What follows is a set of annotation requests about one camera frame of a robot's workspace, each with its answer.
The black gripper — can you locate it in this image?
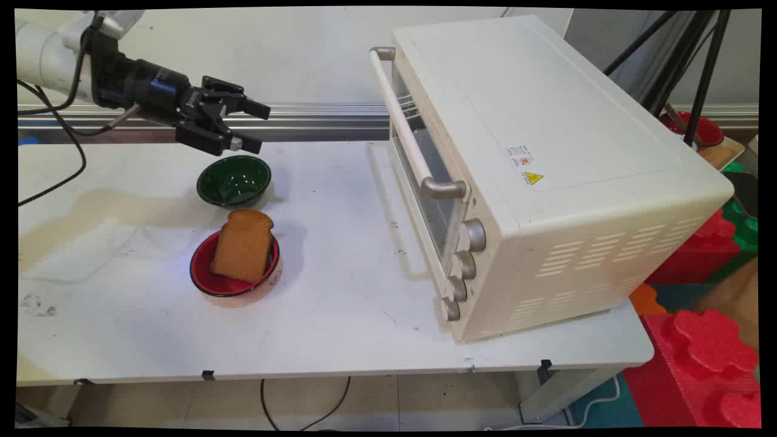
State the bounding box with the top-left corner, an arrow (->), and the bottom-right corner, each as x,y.
118,56 -> 271,157

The glass oven door with handle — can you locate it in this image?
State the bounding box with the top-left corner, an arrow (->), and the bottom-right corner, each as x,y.
369,47 -> 472,304

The dark green bowl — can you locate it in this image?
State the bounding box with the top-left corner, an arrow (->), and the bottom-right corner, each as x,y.
196,155 -> 272,208

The brown toast bread slice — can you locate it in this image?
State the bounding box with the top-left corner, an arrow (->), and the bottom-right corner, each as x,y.
210,209 -> 275,285

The red bowl with black rim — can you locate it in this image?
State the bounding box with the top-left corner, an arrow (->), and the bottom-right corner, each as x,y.
189,231 -> 281,298

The large silver oven knob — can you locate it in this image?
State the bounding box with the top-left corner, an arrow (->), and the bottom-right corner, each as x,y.
458,218 -> 487,253

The yellow warning sticker label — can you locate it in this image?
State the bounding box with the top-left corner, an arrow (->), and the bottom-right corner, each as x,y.
506,144 -> 545,186

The cream toaster oven body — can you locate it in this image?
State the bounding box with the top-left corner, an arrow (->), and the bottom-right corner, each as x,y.
388,15 -> 735,345

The white table leg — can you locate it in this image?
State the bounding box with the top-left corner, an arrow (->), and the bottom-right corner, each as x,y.
516,364 -> 627,424

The orange foam piece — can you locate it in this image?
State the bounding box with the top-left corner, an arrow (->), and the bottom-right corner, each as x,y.
628,282 -> 668,317

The black tripod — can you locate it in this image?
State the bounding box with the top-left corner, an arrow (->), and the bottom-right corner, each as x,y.
604,9 -> 732,147

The blue floor mat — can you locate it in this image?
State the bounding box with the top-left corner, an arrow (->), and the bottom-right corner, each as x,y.
569,375 -> 644,429

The red bowl with spoon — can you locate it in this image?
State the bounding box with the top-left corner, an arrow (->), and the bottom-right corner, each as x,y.
659,104 -> 725,147

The wooden tray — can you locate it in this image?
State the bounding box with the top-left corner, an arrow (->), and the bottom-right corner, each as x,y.
697,137 -> 747,172

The large red foam block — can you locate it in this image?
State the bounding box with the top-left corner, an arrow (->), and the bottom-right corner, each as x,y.
624,310 -> 762,429

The green foam block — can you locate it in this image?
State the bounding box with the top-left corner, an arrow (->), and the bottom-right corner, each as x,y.
707,161 -> 759,281

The aluminium rail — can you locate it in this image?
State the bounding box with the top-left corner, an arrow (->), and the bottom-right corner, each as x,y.
17,103 -> 390,145

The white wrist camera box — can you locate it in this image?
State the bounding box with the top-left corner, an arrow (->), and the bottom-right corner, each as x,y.
61,10 -> 146,50

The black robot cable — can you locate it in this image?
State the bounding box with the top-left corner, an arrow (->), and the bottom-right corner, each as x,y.
17,12 -> 104,117
17,80 -> 141,208

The black floor cable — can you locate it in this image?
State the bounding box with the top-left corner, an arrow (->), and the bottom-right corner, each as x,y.
260,376 -> 351,432

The white floor cable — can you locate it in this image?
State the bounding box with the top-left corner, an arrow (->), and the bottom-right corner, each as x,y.
484,375 -> 621,432

